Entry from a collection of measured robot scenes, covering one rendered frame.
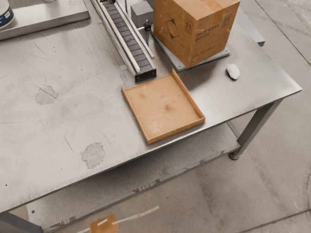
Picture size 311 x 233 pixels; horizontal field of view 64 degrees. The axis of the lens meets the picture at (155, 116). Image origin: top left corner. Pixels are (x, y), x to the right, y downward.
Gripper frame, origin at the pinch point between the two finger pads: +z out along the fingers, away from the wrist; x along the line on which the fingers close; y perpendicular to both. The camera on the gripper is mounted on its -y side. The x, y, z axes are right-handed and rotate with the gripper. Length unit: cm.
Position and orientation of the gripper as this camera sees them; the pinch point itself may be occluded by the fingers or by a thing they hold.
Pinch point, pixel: (110, 2)
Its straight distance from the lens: 146.8
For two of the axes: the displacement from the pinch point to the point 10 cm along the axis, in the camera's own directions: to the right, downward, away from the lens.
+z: -2.3, 0.8, 9.7
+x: 3.5, 9.4, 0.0
